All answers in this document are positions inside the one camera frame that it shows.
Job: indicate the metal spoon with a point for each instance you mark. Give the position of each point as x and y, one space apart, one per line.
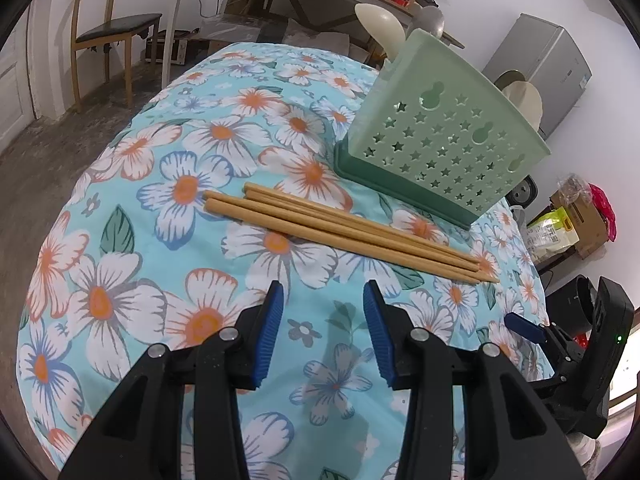
432 20

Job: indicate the small dark countertop oven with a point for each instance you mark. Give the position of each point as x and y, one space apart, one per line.
172 50

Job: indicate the blue floral blanket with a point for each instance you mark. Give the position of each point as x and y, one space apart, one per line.
150 240

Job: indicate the black round bin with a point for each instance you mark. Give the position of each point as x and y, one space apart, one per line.
565 305

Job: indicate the white panel door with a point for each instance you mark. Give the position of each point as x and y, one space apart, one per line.
12 95

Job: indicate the grey sack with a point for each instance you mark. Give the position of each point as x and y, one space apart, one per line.
320 42

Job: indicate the beige rice paddle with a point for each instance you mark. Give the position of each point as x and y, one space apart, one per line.
525 102

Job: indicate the clear plastic storage box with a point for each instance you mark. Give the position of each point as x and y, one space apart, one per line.
235 27

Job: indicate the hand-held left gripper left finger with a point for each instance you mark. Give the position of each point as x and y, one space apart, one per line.
267 335

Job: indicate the silver refrigerator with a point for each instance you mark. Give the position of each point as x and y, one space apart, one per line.
545 60

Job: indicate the clear crumpled plastic bag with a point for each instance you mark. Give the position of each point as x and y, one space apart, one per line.
572 187

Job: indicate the wooden chair with dark seat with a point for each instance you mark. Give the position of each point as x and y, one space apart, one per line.
115 25

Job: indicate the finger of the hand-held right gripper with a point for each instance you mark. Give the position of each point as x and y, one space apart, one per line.
522 326

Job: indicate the yellow green rice bag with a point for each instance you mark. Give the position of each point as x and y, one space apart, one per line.
550 232

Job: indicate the pink plastic bag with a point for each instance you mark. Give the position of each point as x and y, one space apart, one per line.
602 210

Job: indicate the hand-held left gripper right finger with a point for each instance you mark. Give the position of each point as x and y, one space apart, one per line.
380 340

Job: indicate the black rice cooker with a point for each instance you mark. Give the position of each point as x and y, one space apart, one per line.
525 190

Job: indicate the white soup spoon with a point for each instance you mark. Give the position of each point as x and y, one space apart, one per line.
377 25

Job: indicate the green perforated utensil holder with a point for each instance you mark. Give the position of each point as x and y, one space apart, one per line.
450 125

